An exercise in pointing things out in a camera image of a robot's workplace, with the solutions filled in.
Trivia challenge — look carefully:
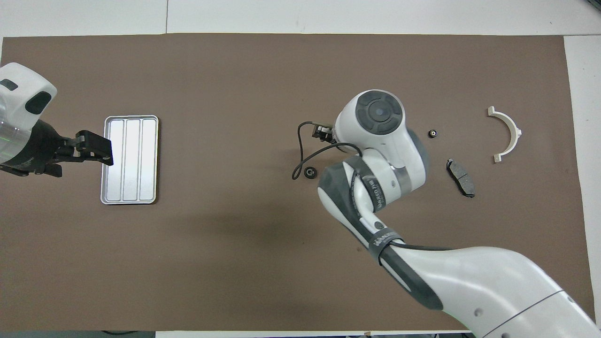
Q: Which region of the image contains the silver ribbed metal tray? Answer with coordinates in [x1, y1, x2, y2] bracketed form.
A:
[100, 115, 159, 205]

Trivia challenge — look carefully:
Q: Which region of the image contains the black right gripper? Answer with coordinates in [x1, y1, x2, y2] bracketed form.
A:
[312, 123, 335, 141]

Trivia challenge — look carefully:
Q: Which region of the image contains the long grey brake pad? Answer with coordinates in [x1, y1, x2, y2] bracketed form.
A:
[446, 159, 476, 198]

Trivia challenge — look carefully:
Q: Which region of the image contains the white half-ring bracket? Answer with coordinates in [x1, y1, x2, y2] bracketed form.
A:
[487, 106, 523, 163]

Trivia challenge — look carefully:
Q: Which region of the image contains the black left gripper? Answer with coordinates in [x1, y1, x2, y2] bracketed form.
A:
[0, 120, 114, 178]

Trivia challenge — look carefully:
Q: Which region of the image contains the brown table mat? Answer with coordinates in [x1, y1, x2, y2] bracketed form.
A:
[0, 33, 597, 332]

